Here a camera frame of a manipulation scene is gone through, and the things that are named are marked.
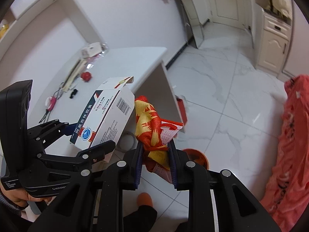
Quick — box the white blue medicine box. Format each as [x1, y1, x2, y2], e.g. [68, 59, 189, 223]
[70, 77, 135, 150]

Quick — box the red soft toy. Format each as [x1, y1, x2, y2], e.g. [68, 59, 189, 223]
[81, 72, 92, 82]

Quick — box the red yellow wrapper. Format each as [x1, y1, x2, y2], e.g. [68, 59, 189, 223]
[135, 95, 183, 183]

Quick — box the orange trash bin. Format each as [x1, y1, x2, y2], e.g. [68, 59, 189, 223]
[183, 148, 209, 170]

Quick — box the person's left hand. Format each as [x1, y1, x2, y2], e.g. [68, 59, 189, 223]
[1, 184, 52, 209]

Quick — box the pink white small device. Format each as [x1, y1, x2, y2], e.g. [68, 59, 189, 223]
[45, 96, 57, 112]

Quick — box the orange slipper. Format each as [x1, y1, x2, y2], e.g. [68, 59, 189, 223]
[137, 192, 154, 207]

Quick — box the stack of notebooks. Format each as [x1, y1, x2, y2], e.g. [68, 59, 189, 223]
[61, 59, 87, 92]

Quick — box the red bedsheet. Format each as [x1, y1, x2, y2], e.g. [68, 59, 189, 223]
[261, 75, 308, 231]

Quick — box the red paper bag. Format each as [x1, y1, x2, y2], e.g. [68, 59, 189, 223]
[176, 97, 188, 125]

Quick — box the clear plastic sleeve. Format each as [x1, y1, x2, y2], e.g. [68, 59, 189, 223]
[83, 43, 109, 69]

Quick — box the white tissue pack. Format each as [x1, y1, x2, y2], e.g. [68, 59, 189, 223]
[81, 42, 102, 59]

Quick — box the standing mirror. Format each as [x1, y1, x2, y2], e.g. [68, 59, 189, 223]
[181, 0, 204, 49]

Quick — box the cream cabinet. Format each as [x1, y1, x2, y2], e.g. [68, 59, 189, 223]
[253, 4, 292, 77]

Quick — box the white door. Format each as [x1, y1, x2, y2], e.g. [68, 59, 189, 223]
[210, 0, 246, 29]

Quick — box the black cable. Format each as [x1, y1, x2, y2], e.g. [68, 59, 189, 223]
[38, 82, 67, 124]

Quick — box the white wall shelf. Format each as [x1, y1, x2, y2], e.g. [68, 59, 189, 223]
[0, 0, 70, 61]

